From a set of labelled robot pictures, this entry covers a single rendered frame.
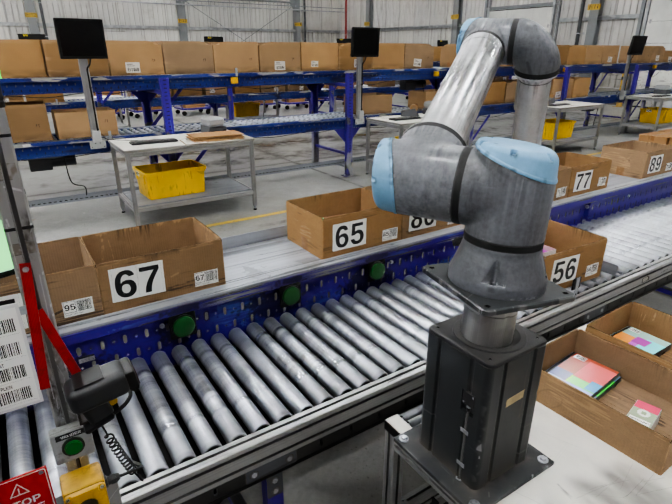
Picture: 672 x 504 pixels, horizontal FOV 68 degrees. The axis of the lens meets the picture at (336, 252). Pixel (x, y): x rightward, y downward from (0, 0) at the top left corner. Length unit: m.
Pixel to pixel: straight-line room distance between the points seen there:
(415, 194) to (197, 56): 5.53
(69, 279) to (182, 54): 4.91
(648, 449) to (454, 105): 0.88
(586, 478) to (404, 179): 0.78
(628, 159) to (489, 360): 2.81
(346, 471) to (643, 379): 1.21
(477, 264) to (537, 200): 0.16
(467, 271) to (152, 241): 1.27
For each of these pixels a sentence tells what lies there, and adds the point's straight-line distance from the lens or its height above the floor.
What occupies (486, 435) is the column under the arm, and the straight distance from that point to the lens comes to 1.12.
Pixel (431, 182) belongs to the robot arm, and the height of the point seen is 1.40.
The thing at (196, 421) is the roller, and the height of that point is 0.75.
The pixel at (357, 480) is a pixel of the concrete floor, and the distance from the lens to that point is 2.24.
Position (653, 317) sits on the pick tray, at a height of 0.82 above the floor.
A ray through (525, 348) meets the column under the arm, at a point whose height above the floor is 1.08.
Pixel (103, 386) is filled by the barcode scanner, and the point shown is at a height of 1.08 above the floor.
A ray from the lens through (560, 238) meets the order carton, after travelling 2.44.
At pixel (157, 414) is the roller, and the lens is 1.45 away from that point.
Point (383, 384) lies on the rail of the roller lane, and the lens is 1.48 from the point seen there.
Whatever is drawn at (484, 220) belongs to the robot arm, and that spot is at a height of 1.34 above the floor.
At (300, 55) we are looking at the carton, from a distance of 6.95.
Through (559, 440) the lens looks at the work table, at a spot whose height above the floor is 0.75.
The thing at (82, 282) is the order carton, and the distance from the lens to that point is 1.62.
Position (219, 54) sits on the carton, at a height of 1.59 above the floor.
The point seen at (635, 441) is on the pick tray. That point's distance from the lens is 1.40.
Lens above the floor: 1.63
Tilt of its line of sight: 22 degrees down
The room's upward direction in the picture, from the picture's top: straight up
